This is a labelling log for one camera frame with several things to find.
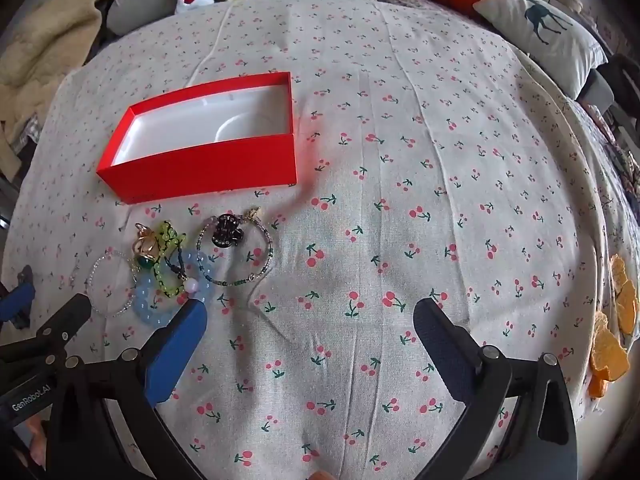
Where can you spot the beige fleece blanket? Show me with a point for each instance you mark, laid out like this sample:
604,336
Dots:
55,35

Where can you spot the orange patterned cloth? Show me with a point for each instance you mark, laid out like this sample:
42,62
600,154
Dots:
607,355

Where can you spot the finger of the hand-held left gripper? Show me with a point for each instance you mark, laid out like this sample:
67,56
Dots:
17,300
65,322

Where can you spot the plaid cloth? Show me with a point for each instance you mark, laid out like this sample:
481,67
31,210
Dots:
31,129

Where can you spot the gold earring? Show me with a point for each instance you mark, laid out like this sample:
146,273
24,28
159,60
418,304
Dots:
255,213

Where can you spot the deer print pillow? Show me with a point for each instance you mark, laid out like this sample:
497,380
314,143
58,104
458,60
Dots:
545,35

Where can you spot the small silver earring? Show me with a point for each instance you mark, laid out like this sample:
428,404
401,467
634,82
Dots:
73,277

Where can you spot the cherry print bedsheet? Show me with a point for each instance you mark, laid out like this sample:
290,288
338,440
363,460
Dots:
400,210

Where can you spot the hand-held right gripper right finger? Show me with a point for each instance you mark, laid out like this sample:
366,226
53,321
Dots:
440,347

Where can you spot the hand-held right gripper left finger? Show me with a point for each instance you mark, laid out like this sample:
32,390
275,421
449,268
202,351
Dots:
180,350

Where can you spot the red cardboard box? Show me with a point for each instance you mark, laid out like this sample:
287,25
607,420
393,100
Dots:
210,167

